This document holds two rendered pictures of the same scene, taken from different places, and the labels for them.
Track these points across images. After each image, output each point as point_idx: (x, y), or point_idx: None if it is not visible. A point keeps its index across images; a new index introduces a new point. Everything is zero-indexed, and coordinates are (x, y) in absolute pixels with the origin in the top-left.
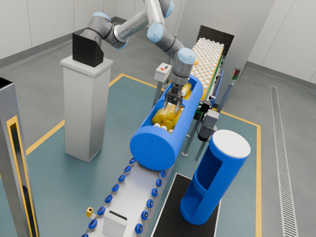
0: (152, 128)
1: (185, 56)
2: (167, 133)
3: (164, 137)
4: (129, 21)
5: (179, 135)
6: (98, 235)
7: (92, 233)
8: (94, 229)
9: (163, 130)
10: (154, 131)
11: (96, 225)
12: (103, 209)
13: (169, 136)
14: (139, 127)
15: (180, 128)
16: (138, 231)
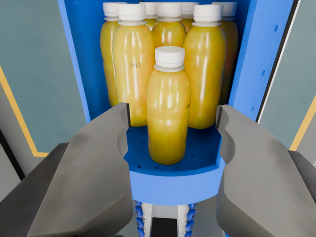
0: (131, 183)
1: None
2: (201, 180)
3: (193, 202)
4: None
5: (256, 107)
6: (151, 206)
7: (144, 206)
8: (143, 203)
9: (180, 184)
10: (150, 199)
11: (143, 210)
12: (139, 204)
13: (212, 182)
14: (81, 91)
15: (260, 77)
16: (194, 207)
